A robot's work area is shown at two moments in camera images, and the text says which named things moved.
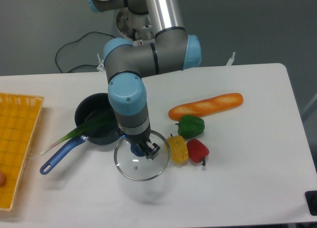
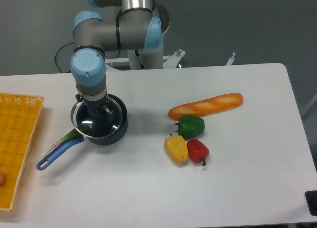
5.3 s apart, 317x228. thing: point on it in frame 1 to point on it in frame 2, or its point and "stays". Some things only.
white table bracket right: x=231 y=59 stays
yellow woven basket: x=19 y=114 stays
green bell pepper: x=189 y=127 stays
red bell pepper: x=197 y=151 stays
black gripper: x=140 y=139 to x=98 y=106
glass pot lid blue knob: x=140 y=168 to x=97 y=126
